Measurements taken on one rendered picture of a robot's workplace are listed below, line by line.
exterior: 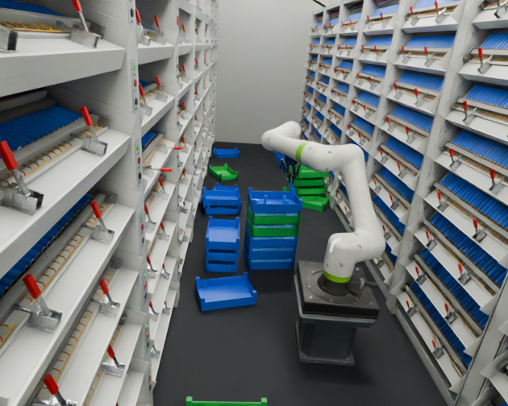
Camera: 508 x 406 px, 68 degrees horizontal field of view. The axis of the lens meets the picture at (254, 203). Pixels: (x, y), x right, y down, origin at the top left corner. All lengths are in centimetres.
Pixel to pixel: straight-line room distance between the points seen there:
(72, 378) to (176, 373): 96
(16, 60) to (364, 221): 145
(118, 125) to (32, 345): 53
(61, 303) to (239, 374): 117
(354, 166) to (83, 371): 132
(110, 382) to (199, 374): 73
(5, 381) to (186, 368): 124
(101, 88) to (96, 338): 56
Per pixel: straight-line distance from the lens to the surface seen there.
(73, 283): 75
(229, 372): 177
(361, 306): 168
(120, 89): 95
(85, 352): 89
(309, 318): 164
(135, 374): 136
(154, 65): 164
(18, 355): 63
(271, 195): 238
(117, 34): 94
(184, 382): 174
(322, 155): 163
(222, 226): 252
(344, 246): 158
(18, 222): 54
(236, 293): 217
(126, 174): 100
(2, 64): 50
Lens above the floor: 131
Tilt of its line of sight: 23 degrees down
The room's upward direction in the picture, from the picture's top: 5 degrees clockwise
